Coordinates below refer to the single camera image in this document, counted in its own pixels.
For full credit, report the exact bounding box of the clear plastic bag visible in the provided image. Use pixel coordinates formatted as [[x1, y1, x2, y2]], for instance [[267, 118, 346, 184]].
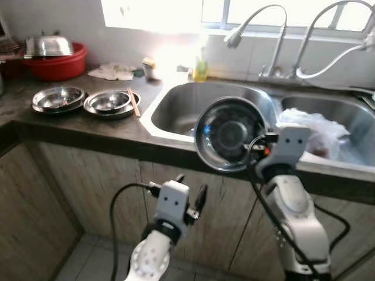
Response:
[[275, 107, 351, 160]]

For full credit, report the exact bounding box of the bright kitchen window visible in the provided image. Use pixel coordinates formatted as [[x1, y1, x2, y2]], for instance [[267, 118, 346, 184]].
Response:
[[100, 0, 375, 35]]

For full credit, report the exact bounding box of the wire mesh rack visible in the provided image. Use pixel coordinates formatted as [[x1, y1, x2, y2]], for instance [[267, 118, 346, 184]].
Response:
[[0, 36, 25, 62]]

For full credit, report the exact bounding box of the shallow steel dish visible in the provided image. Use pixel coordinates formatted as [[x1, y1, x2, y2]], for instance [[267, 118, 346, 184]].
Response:
[[31, 85, 87, 115], [83, 89, 142, 121]]

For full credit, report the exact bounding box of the steel double sink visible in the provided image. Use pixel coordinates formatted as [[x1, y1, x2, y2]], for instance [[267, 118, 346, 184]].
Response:
[[139, 79, 375, 176]]

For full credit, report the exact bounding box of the white faucet hose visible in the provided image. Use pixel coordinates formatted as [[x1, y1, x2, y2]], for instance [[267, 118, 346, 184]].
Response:
[[296, 32, 375, 80]]

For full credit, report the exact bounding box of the light wood cabinet door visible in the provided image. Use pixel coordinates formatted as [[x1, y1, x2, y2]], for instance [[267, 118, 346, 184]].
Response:
[[313, 176, 375, 281], [141, 161, 282, 279], [0, 140, 83, 281], [26, 140, 150, 258]]

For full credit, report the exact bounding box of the red plastic basin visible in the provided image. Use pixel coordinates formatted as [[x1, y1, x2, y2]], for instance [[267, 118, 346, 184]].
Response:
[[23, 42, 88, 82]]

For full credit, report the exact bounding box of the wooden chopstick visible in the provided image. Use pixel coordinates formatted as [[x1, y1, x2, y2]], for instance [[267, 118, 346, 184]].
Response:
[[128, 88, 142, 117]]

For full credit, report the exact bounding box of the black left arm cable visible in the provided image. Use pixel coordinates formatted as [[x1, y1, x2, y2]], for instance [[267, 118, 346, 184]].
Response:
[[110, 183, 162, 281]]

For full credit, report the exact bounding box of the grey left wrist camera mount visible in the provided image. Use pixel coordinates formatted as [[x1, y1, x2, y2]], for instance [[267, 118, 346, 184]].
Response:
[[155, 180, 191, 226]]

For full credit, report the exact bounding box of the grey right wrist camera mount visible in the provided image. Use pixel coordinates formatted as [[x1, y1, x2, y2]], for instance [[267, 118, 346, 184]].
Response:
[[262, 124, 312, 176]]

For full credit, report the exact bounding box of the small white cup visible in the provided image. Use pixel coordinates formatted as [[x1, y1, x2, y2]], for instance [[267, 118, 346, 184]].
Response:
[[142, 57, 162, 81]]

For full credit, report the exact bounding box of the crumpled white cloth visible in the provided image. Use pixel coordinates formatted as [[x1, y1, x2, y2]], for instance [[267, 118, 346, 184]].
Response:
[[88, 63, 137, 81]]

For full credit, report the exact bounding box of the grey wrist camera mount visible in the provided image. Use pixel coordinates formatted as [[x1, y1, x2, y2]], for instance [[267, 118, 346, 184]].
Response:
[[262, 124, 312, 176], [155, 180, 191, 226]]

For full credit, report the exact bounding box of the green dish soap bottle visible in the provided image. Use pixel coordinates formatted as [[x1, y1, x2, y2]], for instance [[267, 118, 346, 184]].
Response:
[[193, 46, 209, 83]]

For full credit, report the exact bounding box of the deep steel bowl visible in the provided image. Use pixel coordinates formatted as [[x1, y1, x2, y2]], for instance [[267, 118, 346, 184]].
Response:
[[194, 97, 271, 174]]

